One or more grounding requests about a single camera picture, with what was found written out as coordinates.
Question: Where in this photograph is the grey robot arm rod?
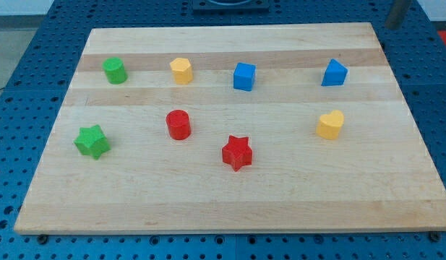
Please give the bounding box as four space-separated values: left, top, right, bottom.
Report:
385 0 412 30

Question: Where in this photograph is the red star block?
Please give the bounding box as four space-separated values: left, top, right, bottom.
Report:
222 135 253 172

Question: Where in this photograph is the green star block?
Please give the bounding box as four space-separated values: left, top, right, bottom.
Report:
74 125 111 160

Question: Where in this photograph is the red cylinder block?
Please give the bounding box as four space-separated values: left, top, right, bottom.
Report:
166 110 192 140

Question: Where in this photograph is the blue cube block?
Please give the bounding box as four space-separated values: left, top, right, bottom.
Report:
233 63 256 92

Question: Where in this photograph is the yellow hexagon block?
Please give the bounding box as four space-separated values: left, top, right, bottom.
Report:
170 58 193 85

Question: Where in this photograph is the wooden board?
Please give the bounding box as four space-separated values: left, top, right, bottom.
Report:
14 22 446 235

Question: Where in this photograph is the yellow heart block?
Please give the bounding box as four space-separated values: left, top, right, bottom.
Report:
316 110 345 140

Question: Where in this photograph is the green cylinder block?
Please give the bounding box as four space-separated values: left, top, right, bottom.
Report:
102 57 128 85

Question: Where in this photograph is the blue triangle block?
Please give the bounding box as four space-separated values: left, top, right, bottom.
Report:
321 58 348 87

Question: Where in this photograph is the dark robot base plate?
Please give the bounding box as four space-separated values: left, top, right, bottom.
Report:
192 0 270 12

